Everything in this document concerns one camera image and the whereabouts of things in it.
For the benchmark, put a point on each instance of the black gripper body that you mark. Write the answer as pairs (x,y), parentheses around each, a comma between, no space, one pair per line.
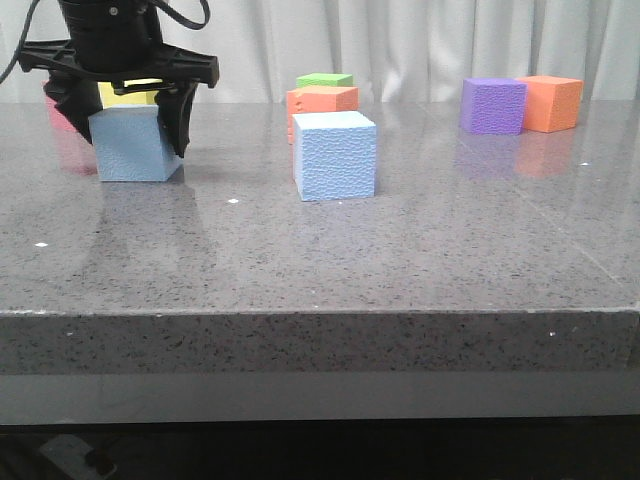
(118,41)

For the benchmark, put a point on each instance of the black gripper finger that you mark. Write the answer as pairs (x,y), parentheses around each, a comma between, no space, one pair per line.
(75,98)
(174,109)

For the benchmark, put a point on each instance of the light blue foam cube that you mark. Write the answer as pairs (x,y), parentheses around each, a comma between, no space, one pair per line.
(335,155)
(131,146)

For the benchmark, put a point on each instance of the yellow foam cube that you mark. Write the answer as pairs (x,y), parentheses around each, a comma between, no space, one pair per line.
(110,99)

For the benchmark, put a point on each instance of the red foam cube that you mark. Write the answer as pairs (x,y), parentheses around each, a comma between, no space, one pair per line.
(62,117)

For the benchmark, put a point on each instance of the orange foam cube centre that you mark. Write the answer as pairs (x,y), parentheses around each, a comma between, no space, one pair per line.
(319,99)

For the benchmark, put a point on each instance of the orange foam cube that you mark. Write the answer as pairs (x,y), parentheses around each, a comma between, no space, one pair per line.
(552,103)
(319,99)

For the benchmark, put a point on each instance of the green foam cube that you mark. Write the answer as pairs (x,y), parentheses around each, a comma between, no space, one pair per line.
(325,79)

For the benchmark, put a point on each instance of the white curtain backdrop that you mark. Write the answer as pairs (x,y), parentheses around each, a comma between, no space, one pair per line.
(405,51)

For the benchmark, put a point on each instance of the purple foam cube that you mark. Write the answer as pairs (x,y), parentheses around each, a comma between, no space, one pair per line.
(493,106)

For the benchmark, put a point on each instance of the orange foam cube right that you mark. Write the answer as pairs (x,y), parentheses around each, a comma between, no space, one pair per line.
(552,103)

